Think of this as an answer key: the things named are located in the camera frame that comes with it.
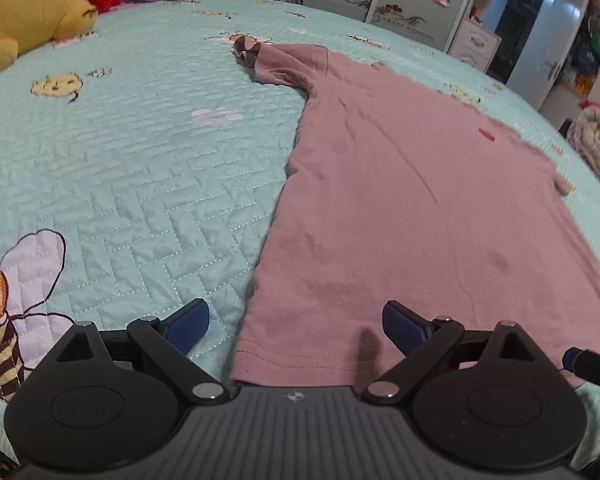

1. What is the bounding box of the white drawer cabinet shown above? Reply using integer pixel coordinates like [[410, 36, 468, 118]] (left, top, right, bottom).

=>
[[447, 17, 502, 72]]

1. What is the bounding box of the teal bee-print bedspread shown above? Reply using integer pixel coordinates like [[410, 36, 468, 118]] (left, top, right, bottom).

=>
[[0, 0, 600, 461]]

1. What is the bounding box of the blue bag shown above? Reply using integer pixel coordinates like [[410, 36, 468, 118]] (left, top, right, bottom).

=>
[[572, 42, 598, 76]]

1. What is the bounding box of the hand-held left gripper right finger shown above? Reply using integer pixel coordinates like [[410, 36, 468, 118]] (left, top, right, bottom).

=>
[[361, 300, 536, 406]]

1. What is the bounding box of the rolled floral quilt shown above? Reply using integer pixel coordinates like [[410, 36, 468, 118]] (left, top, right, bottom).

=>
[[566, 107, 600, 186]]

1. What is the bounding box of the pink t-shirt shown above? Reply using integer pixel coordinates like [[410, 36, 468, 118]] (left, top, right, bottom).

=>
[[227, 35, 600, 388]]

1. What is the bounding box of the large yellow plush toy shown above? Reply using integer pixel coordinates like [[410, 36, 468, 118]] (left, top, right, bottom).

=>
[[0, 0, 100, 81]]

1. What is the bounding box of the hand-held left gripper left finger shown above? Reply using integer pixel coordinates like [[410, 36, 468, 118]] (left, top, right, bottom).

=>
[[55, 298, 233, 406]]

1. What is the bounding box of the white door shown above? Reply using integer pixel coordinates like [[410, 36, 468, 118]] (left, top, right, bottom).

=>
[[505, 0, 591, 111]]

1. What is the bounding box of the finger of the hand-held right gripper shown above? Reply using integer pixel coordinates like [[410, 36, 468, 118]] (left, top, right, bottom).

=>
[[561, 346, 600, 393]]

